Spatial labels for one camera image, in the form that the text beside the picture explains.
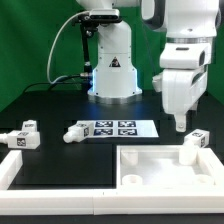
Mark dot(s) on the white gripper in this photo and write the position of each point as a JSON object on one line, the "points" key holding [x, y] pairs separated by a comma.
{"points": [[183, 79]]}

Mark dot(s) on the white square table top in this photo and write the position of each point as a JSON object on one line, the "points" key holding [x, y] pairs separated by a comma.
{"points": [[176, 168]]}

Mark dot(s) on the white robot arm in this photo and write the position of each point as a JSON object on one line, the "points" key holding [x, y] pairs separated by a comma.
{"points": [[190, 27]]}

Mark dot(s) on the fiducial marker sheet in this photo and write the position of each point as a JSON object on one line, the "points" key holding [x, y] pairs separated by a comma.
{"points": [[120, 128]]}

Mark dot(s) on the green backdrop curtain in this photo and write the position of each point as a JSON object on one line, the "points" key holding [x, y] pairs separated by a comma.
{"points": [[27, 31]]}

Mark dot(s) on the white U-shaped obstacle fence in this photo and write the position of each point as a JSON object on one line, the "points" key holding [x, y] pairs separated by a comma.
{"points": [[95, 201]]}

